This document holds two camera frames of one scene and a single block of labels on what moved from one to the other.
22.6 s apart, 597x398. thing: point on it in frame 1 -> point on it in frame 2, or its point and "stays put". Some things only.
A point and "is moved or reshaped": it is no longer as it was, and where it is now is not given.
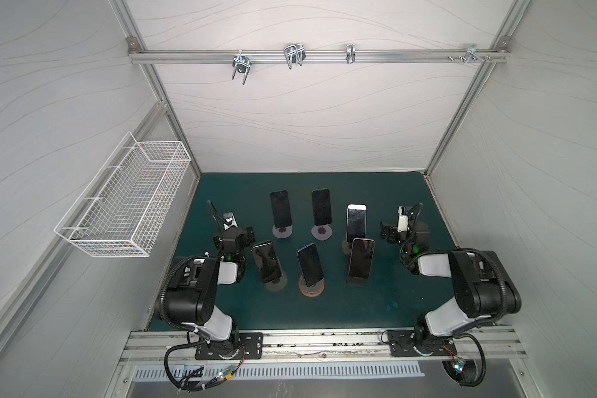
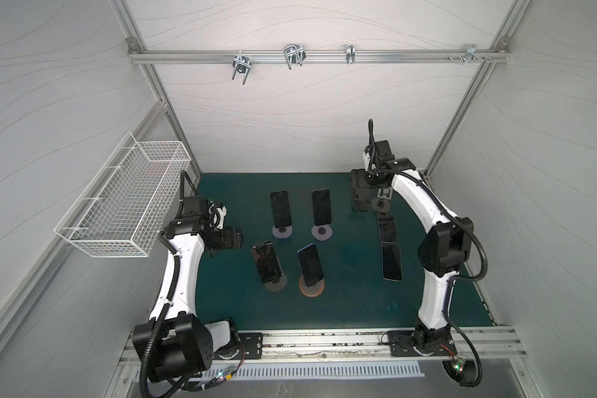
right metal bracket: x=471 y=53 stays put
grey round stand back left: x=282 y=232 stays put
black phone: x=322 y=206 stays put
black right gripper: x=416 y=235 -> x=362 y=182
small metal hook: x=351 y=53 stays put
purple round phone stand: x=322 y=232 stays put
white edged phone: x=356 y=221 is moved or reshaped
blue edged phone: x=310 y=264 stays put
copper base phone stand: x=313 y=290 stays put
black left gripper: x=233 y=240 -> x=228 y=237
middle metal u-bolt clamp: x=294 y=54 stays put
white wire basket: x=121 y=211 stays put
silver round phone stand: x=345 y=247 -> x=381 y=203
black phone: x=361 y=257 -> x=391 y=262
